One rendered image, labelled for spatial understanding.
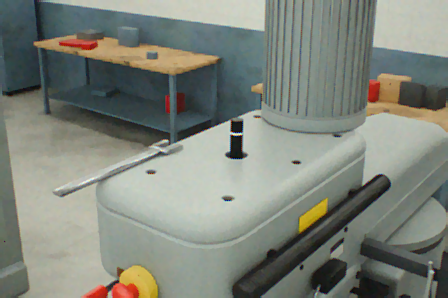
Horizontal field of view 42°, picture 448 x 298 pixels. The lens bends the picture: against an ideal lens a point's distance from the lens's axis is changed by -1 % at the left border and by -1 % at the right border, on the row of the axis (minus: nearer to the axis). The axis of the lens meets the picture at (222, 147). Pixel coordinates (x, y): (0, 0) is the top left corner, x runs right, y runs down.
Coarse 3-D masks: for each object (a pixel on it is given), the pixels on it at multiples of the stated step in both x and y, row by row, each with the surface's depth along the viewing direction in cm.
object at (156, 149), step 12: (156, 144) 98; (180, 144) 98; (132, 156) 93; (144, 156) 93; (108, 168) 88; (120, 168) 88; (84, 180) 84; (96, 180) 85; (60, 192) 80; (72, 192) 82
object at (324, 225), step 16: (384, 176) 109; (352, 192) 103; (368, 192) 103; (384, 192) 107; (336, 208) 97; (352, 208) 98; (320, 224) 91; (336, 224) 93; (304, 240) 87; (320, 240) 89; (272, 256) 83; (288, 256) 83; (304, 256) 86; (256, 272) 79; (272, 272) 80; (288, 272) 83; (240, 288) 76; (256, 288) 77
